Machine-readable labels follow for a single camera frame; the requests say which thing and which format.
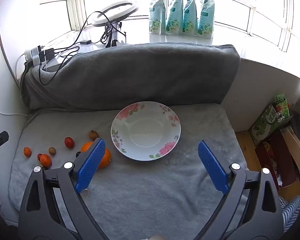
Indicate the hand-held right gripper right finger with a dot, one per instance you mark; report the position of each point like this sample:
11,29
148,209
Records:
212,166

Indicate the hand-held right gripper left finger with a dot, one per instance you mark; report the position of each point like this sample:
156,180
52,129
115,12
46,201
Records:
91,163

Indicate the large orange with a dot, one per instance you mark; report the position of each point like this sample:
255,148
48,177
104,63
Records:
105,160

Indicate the tangerine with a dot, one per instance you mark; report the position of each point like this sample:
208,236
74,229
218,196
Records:
45,160

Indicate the floral white plate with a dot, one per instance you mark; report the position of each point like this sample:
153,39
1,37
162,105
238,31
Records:
145,130

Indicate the small orange kumquat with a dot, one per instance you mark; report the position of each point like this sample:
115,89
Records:
27,152

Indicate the small brown longan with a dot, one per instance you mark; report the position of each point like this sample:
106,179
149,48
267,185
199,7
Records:
52,150

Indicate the tiny red cherry tomato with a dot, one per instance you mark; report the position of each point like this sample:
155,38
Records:
39,156

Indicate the red cardboard box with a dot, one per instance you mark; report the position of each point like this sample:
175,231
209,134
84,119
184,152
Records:
272,160

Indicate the light grey towel mat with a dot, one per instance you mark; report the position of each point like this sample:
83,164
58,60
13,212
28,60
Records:
145,192

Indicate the green cardboard box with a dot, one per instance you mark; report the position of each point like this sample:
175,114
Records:
267,125

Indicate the white power strip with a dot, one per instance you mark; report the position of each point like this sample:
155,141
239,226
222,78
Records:
31,56

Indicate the striped clothing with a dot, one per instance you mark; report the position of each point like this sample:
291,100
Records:
291,212

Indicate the black charger plug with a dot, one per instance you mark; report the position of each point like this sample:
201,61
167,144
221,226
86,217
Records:
47,54

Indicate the grey cushion backrest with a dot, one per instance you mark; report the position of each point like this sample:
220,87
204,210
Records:
140,75

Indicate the white window frame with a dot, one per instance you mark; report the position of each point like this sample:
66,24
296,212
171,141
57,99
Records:
73,5

